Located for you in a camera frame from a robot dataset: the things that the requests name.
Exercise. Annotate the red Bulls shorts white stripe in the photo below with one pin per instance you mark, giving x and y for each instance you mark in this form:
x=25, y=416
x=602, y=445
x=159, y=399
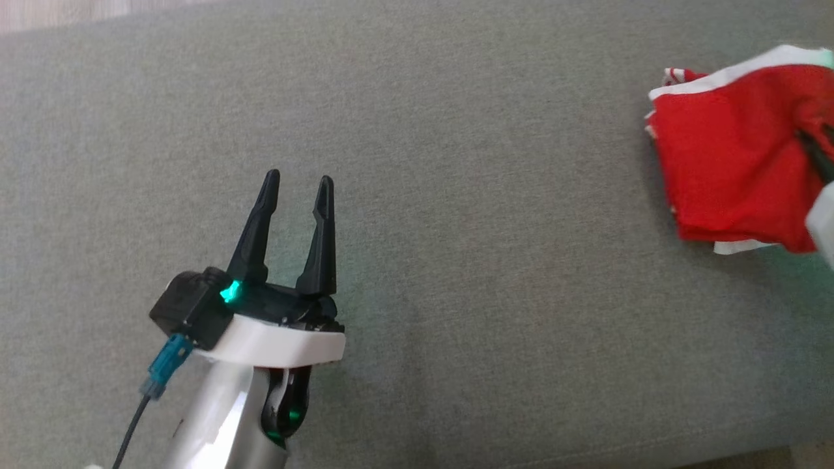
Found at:
x=730, y=150

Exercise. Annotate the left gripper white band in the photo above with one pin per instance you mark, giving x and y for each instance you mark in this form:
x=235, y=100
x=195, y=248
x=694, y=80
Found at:
x=280, y=342

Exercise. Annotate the large grey sofa seat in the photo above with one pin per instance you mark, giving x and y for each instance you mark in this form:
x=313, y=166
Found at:
x=456, y=228

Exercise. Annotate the red shirt with white sleeves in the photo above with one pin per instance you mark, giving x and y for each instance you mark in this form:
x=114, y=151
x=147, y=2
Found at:
x=743, y=247

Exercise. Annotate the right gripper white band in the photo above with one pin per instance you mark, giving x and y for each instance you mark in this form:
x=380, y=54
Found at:
x=824, y=225

